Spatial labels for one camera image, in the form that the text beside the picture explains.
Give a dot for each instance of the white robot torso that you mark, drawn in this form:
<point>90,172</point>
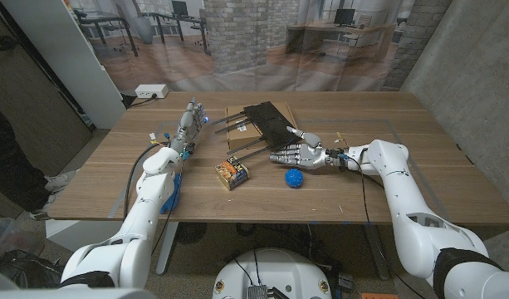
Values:
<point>275,272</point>

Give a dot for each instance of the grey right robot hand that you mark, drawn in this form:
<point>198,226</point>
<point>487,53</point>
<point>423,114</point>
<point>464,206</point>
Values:
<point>306,155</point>

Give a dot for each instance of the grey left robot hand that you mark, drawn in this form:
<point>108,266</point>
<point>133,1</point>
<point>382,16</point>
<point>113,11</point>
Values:
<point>187,126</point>

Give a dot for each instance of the black router with antennas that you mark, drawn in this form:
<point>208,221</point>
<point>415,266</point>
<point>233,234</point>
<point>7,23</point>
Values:
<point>268,120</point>

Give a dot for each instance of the grey table leg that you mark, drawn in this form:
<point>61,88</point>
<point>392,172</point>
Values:
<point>167,249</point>
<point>376,249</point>

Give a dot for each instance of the white cabinet panel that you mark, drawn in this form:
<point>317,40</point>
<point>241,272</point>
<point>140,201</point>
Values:
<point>71,62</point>

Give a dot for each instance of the orange flat object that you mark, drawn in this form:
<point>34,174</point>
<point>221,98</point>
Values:
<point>378,296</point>

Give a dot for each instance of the clear plastic bin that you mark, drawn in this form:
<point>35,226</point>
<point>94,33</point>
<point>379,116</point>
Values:
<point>5,234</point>

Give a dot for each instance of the black bag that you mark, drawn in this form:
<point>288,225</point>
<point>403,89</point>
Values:
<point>23,270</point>

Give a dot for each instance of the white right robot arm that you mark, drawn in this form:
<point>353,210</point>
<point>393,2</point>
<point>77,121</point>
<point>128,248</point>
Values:
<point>412,224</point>

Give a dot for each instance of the blue spiky ball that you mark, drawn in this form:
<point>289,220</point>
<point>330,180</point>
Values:
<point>294,178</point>

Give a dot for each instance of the black floor fan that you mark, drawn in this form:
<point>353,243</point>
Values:
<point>190,232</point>

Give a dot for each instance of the person in dark clothes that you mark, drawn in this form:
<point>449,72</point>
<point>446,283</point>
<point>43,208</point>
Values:
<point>9,174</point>

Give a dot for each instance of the flat cardboard box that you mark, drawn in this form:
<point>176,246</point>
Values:
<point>237,139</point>

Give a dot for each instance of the printed office backdrop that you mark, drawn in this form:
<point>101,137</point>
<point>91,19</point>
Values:
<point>237,41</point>

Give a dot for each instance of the white power strip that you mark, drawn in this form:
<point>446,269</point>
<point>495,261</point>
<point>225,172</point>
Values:
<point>151,91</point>

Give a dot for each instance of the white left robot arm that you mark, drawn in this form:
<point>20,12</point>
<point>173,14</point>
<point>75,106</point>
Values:
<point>144,216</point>

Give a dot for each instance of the spam can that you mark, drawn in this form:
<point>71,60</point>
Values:
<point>231,173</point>

